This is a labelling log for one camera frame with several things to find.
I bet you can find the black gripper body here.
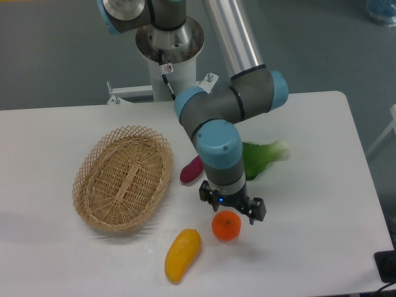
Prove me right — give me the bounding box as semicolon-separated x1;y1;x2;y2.
210;185;249;215

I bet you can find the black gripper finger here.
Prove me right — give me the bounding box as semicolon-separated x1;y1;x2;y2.
243;197;267;225
199;180;220;212

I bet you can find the orange toy fruit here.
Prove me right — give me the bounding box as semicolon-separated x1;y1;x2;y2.
212;210;241;241

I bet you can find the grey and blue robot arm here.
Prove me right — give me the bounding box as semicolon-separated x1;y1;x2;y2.
97;1;288;222

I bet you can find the purple toy sweet potato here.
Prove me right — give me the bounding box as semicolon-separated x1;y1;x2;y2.
179;156;204;184

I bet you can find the green toy bok choy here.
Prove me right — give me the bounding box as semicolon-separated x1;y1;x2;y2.
243;140;290;181

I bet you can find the yellow toy mango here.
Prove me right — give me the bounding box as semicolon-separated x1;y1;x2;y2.
164;229;201;284

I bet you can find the woven wicker basket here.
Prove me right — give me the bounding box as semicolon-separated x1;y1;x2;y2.
72;126;173;233

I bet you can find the black device at table edge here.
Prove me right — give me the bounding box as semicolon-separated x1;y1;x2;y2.
374;251;395;283

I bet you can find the black cable on pedestal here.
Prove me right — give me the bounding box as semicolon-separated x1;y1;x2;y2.
157;48;179;101

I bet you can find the white metal mounting bracket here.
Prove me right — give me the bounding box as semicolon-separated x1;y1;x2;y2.
106;72;219;105

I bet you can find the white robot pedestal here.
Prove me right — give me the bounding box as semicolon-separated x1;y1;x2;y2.
136;17;204;101

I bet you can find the white frame at right edge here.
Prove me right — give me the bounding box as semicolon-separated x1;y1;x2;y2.
365;105;395;160

